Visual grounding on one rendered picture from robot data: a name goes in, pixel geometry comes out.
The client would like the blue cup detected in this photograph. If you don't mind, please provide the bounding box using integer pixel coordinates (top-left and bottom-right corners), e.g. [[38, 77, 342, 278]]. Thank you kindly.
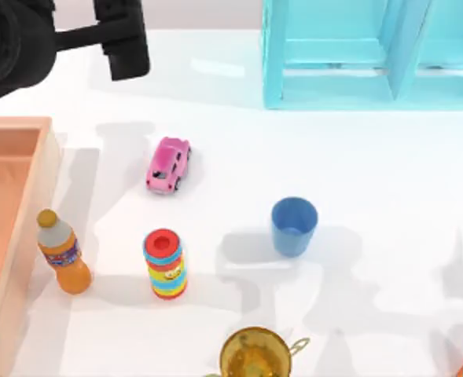
[[270, 196, 319, 258]]

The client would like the light blue rack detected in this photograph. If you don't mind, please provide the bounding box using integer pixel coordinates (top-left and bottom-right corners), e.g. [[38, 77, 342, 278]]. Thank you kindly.
[[259, 0, 463, 112]]

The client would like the striped red-topped can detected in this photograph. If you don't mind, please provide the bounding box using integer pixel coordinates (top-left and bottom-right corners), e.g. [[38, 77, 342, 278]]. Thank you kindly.
[[142, 228, 189, 300]]

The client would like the gold trophy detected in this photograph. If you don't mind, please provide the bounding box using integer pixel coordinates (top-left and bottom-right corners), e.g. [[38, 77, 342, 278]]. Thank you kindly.
[[205, 326, 311, 377]]

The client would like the pink toy car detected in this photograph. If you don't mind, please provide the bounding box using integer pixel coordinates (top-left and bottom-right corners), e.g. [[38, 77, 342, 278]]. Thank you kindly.
[[145, 136, 193, 196]]

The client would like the orange drink bottle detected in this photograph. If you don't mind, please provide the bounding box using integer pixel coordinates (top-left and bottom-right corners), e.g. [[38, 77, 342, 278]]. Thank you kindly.
[[36, 208, 94, 295]]

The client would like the shallow salmon box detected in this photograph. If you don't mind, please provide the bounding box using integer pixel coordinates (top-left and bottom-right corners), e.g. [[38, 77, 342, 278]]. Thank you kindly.
[[0, 115, 64, 377]]

